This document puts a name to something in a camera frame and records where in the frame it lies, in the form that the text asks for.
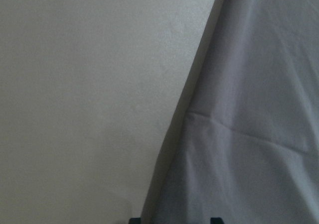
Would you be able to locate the brown t-shirt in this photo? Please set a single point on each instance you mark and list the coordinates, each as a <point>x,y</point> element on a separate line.
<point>249,146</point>

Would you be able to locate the left gripper black left finger tip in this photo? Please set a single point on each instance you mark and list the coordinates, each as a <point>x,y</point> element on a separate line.
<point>134,221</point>

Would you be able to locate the left gripper black right finger tip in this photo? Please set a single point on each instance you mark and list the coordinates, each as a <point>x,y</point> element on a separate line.
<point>217,220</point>

